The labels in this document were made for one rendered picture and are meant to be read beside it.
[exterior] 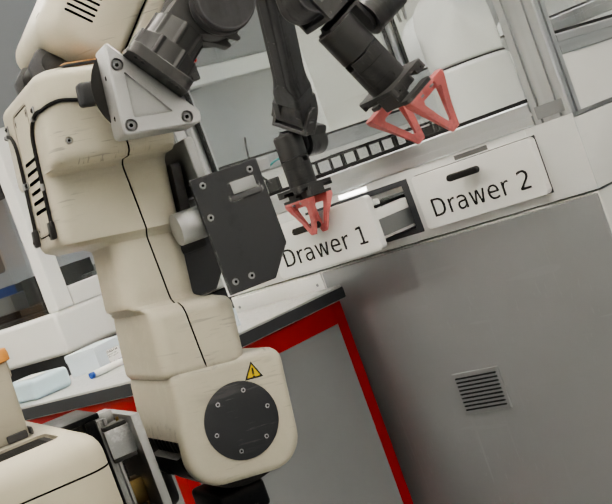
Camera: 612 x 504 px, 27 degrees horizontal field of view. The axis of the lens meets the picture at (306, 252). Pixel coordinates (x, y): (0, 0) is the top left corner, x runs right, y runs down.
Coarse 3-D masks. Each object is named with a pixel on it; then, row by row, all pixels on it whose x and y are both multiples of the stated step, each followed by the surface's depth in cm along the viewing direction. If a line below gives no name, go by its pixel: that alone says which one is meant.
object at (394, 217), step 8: (400, 200) 254; (384, 208) 250; (392, 208) 252; (400, 208) 254; (408, 208) 255; (384, 216) 249; (392, 216) 251; (400, 216) 253; (408, 216) 254; (384, 224) 248; (392, 224) 250; (400, 224) 252; (408, 224) 254; (384, 232) 248; (392, 232) 250
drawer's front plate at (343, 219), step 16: (336, 208) 249; (352, 208) 246; (368, 208) 244; (288, 224) 258; (336, 224) 250; (352, 224) 247; (368, 224) 245; (288, 240) 259; (304, 240) 257; (320, 240) 254; (352, 240) 248; (368, 240) 246; (384, 240) 245; (288, 256) 261; (304, 256) 258; (336, 256) 252; (352, 256) 250; (288, 272) 262; (304, 272) 259
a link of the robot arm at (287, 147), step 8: (280, 136) 247; (288, 136) 246; (296, 136) 247; (304, 136) 251; (280, 144) 247; (288, 144) 246; (296, 144) 246; (304, 144) 248; (280, 152) 247; (288, 152) 246; (296, 152) 246; (304, 152) 247; (280, 160) 248
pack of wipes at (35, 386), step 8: (56, 368) 264; (64, 368) 264; (32, 376) 265; (40, 376) 260; (48, 376) 261; (56, 376) 262; (64, 376) 263; (16, 384) 263; (24, 384) 260; (32, 384) 258; (40, 384) 259; (48, 384) 260; (56, 384) 262; (64, 384) 263; (16, 392) 263; (24, 392) 261; (32, 392) 258; (40, 392) 259; (48, 392) 260; (24, 400) 262; (32, 400) 260
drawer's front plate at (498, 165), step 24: (528, 144) 231; (456, 168) 243; (480, 168) 239; (504, 168) 236; (528, 168) 233; (432, 192) 248; (456, 192) 244; (480, 192) 241; (528, 192) 234; (432, 216) 250; (456, 216) 246
